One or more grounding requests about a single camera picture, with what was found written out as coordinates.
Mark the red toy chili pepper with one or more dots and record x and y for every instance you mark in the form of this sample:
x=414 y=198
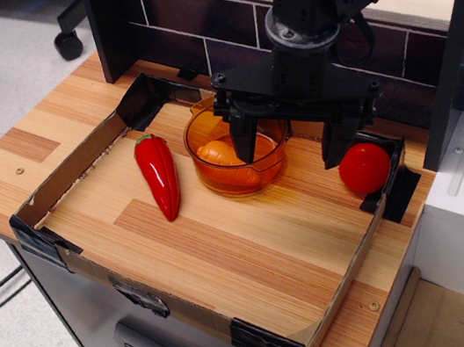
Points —
x=157 y=166

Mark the dark upright post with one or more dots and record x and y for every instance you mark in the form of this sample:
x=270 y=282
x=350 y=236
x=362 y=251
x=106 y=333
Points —
x=450 y=91
x=113 y=36

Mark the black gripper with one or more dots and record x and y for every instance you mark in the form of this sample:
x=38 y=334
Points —
x=303 y=79

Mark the orange toy carrot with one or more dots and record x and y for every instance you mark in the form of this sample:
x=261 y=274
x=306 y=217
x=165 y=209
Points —
x=222 y=169

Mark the dark upright post left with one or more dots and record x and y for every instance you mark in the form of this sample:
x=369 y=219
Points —
x=113 y=36

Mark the black office chair base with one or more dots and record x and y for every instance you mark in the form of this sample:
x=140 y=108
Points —
x=67 y=43

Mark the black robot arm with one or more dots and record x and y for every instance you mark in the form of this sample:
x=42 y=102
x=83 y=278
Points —
x=356 y=40

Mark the dark upright post right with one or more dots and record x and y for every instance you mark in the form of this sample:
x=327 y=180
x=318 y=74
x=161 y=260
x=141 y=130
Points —
x=450 y=91

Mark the red toy tomato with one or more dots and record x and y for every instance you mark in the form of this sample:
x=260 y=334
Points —
x=365 y=168

